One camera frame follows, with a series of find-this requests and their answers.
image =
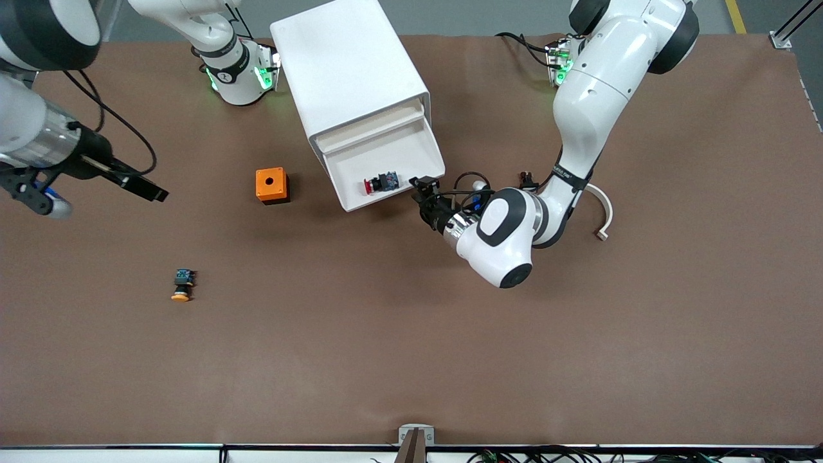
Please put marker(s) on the aluminium frame profile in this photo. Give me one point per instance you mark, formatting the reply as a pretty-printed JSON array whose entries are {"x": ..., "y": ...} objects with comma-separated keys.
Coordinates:
[{"x": 781, "y": 40}]

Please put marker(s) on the orange box with hole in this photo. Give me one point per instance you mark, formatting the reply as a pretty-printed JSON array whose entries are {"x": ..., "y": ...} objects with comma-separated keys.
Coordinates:
[{"x": 270, "y": 183}]

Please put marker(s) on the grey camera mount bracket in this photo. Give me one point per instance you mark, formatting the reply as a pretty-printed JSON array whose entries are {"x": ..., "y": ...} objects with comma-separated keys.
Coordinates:
[{"x": 416, "y": 434}]

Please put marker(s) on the red push button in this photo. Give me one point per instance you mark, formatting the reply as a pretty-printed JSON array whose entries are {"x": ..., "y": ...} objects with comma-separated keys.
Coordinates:
[{"x": 382, "y": 182}]

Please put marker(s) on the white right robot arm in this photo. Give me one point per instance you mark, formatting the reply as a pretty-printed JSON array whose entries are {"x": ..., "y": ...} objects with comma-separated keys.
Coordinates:
[{"x": 26, "y": 122}]

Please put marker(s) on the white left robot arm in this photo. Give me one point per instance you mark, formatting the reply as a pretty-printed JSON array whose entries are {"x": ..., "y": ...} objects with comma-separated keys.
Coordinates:
[{"x": 591, "y": 96}]

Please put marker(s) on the yellow push button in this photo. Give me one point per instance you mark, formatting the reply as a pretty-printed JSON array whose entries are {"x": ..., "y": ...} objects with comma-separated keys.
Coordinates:
[{"x": 182, "y": 296}]

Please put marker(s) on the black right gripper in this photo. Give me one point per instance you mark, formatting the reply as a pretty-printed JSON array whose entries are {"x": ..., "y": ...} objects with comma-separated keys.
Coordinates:
[{"x": 92, "y": 158}]

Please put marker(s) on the white plastic drawer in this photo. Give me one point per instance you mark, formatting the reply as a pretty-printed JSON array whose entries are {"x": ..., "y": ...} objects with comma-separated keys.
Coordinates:
[
  {"x": 373, "y": 125},
  {"x": 386, "y": 157}
]

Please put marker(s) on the white curved bracket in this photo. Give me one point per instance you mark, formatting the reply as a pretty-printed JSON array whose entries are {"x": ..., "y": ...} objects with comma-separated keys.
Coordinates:
[{"x": 607, "y": 212}]

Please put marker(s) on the white drawer cabinet housing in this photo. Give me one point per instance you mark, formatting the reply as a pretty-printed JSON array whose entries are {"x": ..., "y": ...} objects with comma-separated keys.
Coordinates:
[{"x": 341, "y": 58}]

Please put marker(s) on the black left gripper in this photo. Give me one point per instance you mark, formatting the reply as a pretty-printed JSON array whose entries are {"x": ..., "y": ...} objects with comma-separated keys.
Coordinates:
[{"x": 434, "y": 213}]

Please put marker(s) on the black white-faced switch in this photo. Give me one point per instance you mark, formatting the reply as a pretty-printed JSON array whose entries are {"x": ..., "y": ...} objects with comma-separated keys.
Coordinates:
[{"x": 527, "y": 179}]

